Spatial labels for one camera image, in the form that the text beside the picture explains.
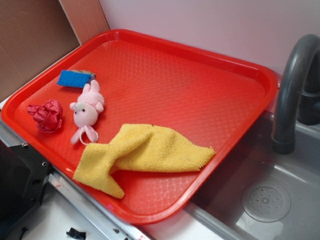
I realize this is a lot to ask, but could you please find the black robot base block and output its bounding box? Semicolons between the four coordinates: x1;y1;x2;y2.
0;142;52;220

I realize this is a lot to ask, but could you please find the yellow microfiber cloth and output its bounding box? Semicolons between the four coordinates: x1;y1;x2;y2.
73;124;216;199

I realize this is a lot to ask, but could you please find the red plastic tray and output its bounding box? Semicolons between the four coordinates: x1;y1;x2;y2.
1;29;278;225

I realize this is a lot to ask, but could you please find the pink plush bunny toy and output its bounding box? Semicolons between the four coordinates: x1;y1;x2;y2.
69;79;105;146

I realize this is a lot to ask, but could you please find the blue sponge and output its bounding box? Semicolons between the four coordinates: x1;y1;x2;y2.
57;70;96;88

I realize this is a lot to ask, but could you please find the crumpled red paper ball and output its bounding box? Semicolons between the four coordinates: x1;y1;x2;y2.
27;99;64;134

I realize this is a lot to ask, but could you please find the grey plastic sink basin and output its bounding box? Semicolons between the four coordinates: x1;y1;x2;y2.
183;109;320;240

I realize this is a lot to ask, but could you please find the round sink drain cover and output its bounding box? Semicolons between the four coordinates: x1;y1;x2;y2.
241;183;291;223

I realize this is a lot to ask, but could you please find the grey curved faucet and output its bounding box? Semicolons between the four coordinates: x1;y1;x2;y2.
271;34;320;155

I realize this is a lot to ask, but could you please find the black tape scrap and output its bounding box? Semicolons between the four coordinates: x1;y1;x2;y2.
66;227;87;240

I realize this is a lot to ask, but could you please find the brown cardboard panel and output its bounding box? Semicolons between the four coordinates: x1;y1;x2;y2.
0;0;110;101

